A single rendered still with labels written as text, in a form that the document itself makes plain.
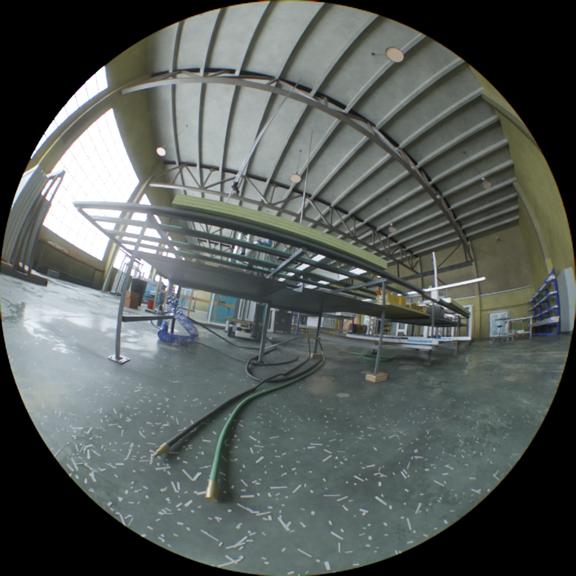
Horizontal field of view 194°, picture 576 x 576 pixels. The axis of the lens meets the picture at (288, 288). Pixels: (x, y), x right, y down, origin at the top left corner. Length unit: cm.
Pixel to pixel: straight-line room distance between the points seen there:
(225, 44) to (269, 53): 172
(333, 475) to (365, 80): 854
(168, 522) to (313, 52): 841
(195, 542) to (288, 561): 14
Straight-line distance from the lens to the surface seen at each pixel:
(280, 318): 580
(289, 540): 40
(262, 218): 93
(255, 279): 84
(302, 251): 98
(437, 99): 925
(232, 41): 864
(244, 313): 309
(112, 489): 47
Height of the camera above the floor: 38
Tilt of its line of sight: 12 degrees up
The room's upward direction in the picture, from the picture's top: 8 degrees clockwise
